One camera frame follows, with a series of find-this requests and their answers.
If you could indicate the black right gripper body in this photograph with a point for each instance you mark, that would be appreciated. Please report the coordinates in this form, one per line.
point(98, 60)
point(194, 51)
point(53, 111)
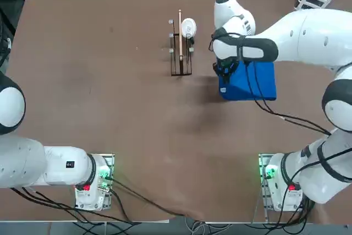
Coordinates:
point(225, 67)

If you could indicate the blue towel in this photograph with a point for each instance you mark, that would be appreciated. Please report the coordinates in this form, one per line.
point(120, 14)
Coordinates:
point(268, 81)

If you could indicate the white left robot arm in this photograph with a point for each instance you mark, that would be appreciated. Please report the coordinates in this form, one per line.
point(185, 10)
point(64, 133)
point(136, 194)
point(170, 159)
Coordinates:
point(60, 169)

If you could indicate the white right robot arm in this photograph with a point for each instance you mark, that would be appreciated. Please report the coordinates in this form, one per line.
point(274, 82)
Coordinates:
point(316, 34)

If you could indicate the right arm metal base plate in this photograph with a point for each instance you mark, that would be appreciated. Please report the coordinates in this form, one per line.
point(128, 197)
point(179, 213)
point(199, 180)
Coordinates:
point(261, 191)

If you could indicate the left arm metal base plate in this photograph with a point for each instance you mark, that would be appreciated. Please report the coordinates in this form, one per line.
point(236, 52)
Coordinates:
point(111, 158)

